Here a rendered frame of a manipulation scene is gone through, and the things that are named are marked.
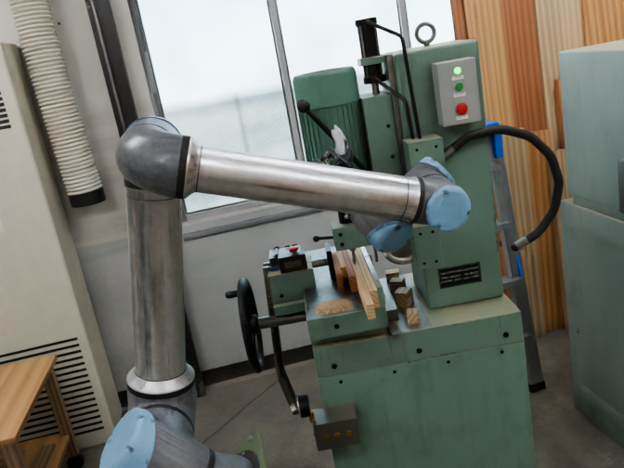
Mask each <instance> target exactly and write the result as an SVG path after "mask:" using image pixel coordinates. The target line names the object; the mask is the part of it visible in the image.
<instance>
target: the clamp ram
mask: <svg viewBox="0 0 624 468"><path fill-rule="evenodd" d="M324 245H325V251H326V256H327V257H325V258H320V259H315V260H309V261H307V263H309V262H311V263H312V265H313V268H315V267H325V266H328V267H329V271H330V275H331V279H332V280H335V279H336V277H335V271H334V265H333V260H332V251H331V247H330V244H329V243H328V242H327V243H324Z"/></svg>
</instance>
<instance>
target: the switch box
mask: <svg viewBox="0 0 624 468"><path fill-rule="evenodd" d="M431 66H432V74H433V82H434V90H435V104H436V112H437V120H438V124H439V125H441V126H443V127H448V126H452V125H458V124H468V123H472V122H477V121H481V110H480V100H479V92H478V82H477V73H476V64H475V58H474V57H466V58H456V59H452V60H446V61H441V62H436V63H432V65H431ZM455 67H460V68H461V73H460V74H454V72H453V69H454V68H455ZM459 75H463V77H464V79H459V80H454V81H452V77H454V76H459ZM458 82H461V83H463V86H464V88H463V90H462V91H461V92H465V94H466V96H461V97H454V94H457V93H461V92H458V91H456V90H455V89H454V85H455V84H456V83H458ZM459 103H465V104H466V105H467V106H468V111H467V112H466V113H465V114H463V115H467V114H468V118H467V119H461V120H457V116H462V115H460V114H459V113H457V112H456V107H457V105H458V104H459Z"/></svg>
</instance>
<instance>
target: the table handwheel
mask: <svg viewBox="0 0 624 468"><path fill-rule="evenodd" d="M237 295H238V308H239V315H240V326H241V332H242V337H243V342H244V346H245V350H246V354H247V357H248V360H249V363H250V365H251V368H252V370H253V371H254V372H255V373H260V372H262V371H263V369H264V348H263V340H262V333H261V330H262V329H266V328H272V327H277V326H282V325H287V324H293V323H297V322H302V321H306V312H305V311H303V312H298V313H292V314H288V315H282V316H277V317H276V316H275V315H271V316H266V317H261V318H259V317H258V312H257V307H256V303H255V299H254V293H253V289H252V286H251V284H250V282H249V281H248V280H247V279H246V278H241V279H240V280H239V281H238V288H237Z"/></svg>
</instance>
